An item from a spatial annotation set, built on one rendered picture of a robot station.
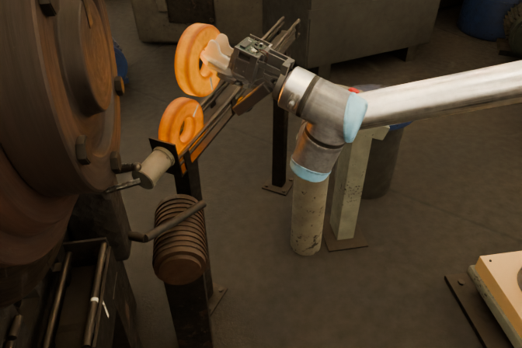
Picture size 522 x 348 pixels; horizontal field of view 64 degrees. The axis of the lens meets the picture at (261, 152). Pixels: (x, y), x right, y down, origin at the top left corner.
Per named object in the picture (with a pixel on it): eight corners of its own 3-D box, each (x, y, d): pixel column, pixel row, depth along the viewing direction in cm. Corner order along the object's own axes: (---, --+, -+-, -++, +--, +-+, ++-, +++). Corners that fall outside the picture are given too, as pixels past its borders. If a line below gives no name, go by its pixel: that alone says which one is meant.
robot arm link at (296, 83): (307, 102, 91) (290, 124, 84) (287, 92, 91) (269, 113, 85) (321, 67, 85) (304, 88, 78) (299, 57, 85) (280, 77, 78)
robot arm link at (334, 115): (346, 155, 82) (367, 116, 76) (289, 127, 84) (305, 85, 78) (357, 132, 89) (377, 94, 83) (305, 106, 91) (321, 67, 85)
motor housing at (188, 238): (177, 373, 127) (147, 258, 94) (176, 308, 144) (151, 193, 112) (220, 365, 128) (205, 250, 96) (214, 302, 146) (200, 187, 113)
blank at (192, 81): (166, 41, 81) (181, 43, 80) (207, 11, 92) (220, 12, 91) (182, 108, 91) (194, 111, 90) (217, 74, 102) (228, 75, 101)
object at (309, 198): (294, 258, 161) (301, 149, 129) (287, 234, 170) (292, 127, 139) (324, 254, 162) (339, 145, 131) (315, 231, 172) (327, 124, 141)
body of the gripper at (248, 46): (248, 32, 86) (300, 57, 84) (239, 66, 92) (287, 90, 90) (230, 45, 81) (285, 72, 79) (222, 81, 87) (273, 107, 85)
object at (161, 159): (134, 186, 99) (128, 167, 95) (157, 161, 105) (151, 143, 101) (155, 193, 97) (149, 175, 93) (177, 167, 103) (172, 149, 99)
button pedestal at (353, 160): (330, 257, 161) (350, 121, 124) (314, 213, 180) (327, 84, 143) (370, 252, 163) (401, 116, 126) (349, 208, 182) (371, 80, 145)
